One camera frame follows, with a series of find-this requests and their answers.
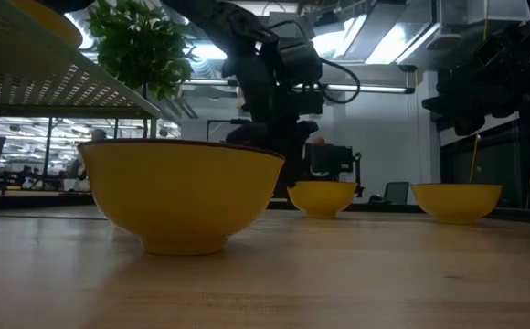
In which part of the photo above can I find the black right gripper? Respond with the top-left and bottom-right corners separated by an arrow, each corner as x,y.
421,34 -> 529,138

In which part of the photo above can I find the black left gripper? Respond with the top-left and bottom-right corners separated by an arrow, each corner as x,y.
225,54 -> 326,189

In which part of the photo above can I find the yellow bowl with blue pattern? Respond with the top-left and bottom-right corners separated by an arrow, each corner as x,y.
8,0 -> 84,49
77,138 -> 287,256
410,183 -> 504,226
286,180 -> 359,219

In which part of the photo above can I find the black cabinet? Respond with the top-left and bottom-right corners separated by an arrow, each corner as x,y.
303,143 -> 356,183

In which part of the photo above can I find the long ceiling light tube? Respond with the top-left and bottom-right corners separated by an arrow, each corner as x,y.
180,78 -> 416,95

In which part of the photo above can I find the black tripod stand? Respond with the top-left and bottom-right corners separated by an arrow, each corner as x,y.
354,152 -> 366,198

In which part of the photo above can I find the grey office chair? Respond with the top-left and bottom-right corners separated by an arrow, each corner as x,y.
367,181 -> 410,206

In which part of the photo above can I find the white ceiling box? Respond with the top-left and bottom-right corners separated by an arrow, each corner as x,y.
438,0 -> 530,25

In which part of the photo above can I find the green potted plant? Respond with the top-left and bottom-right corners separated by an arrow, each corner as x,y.
86,0 -> 198,141

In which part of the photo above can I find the green perforated metal shelf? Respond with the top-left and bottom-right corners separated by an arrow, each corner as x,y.
0,0 -> 164,214

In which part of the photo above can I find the black background station frame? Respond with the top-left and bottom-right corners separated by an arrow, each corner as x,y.
206,118 -> 248,143

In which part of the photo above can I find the black cable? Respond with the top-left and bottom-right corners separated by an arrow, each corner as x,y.
317,58 -> 362,105

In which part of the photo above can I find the silver ceiling duct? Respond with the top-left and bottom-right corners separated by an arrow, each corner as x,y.
323,0 -> 440,66

